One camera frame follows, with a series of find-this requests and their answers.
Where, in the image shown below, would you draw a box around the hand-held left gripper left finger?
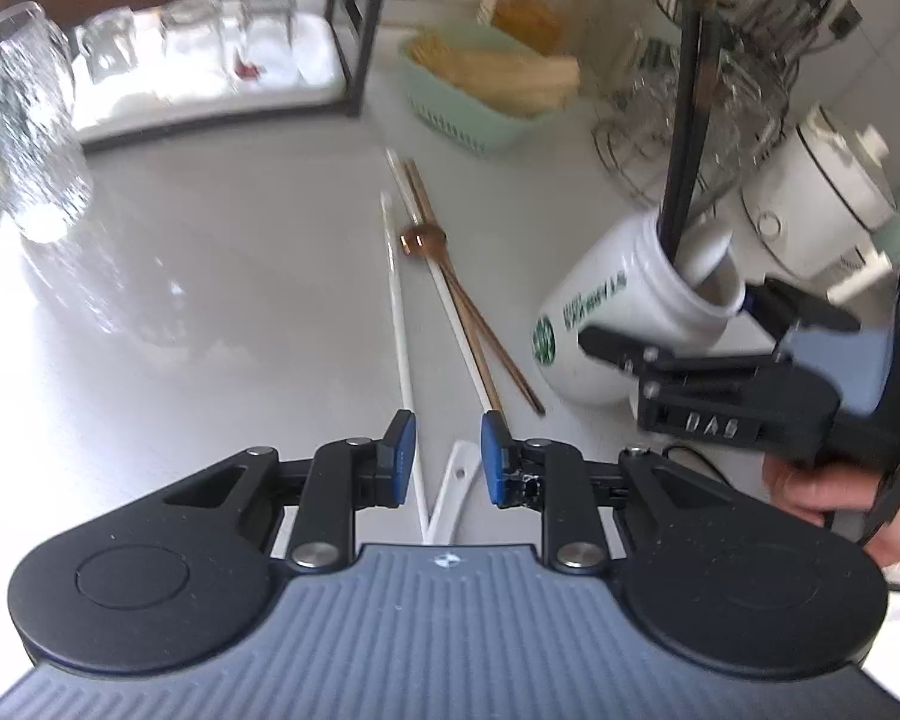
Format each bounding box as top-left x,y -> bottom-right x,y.
163,409 -> 419,572

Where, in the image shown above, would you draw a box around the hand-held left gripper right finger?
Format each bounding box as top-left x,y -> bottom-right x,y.
480,411 -> 728,572

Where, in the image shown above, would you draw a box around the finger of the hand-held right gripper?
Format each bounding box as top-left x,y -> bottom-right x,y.
577,326 -> 662,400
745,277 -> 861,351

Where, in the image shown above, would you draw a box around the white ceramic mug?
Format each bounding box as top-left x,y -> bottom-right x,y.
532,210 -> 751,407

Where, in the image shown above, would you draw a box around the plain white ceramic spoon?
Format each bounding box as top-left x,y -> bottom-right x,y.
422,441 -> 482,545

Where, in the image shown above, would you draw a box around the white chopstick beige end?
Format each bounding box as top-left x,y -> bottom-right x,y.
386,148 -> 505,415

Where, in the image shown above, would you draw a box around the black chopstick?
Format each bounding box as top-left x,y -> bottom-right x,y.
658,0 -> 702,256
679,11 -> 723,241

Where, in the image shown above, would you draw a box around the brown chopsticks with copper spoon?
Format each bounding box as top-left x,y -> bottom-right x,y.
399,225 -> 548,415

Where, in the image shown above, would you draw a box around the brown wooden chopstick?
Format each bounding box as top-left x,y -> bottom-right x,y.
403,157 -> 515,407

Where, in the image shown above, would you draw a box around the person's right hand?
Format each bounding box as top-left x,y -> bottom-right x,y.
761,457 -> 900,567

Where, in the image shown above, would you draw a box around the white electric cooker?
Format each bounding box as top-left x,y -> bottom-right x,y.
742,105 -> 900,301

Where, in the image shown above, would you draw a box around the green plastic basket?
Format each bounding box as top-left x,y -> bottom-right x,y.
397,22 -> 582,158

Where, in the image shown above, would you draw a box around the dried noodles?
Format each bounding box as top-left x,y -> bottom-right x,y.
409,30 -> 580,117

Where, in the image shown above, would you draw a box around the black dish rack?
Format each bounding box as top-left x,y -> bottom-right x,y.
75,0 -> 398,155

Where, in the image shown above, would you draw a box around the white drain tray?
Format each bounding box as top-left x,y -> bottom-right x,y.
67,0 -> 353,155

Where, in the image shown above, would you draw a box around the small clear glass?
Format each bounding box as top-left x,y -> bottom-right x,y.
75,7 -> 140,87
241,0 -> 301,83
161,0 -> 226,76

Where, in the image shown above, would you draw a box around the tall textured glass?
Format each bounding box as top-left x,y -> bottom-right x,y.
0,11 -> 95,245

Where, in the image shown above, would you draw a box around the black cable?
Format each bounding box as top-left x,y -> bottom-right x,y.
660,441 -> 767,485

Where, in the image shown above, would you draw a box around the wire cup rack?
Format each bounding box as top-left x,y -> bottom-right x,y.
592,37 -> 788,211

